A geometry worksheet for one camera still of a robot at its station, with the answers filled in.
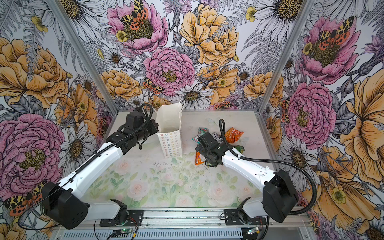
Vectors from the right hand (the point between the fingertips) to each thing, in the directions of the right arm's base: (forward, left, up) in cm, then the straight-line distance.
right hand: (204, 156), depth 83 cm
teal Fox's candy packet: (+22, +1, -6) cm, 23 cm away
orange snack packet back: (+18, -20, -5) cm, 27 cm away
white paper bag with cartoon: (+27, +22, 0) cm, 35 cm away
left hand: (+10, +24, +13) cm, 29 cm away
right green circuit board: (-33, -21, -12) cm, 41 cm away
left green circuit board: (-31, +38, -11) cm, 51 cm away
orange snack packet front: (+3, +3, -8) cm, 9 cm away
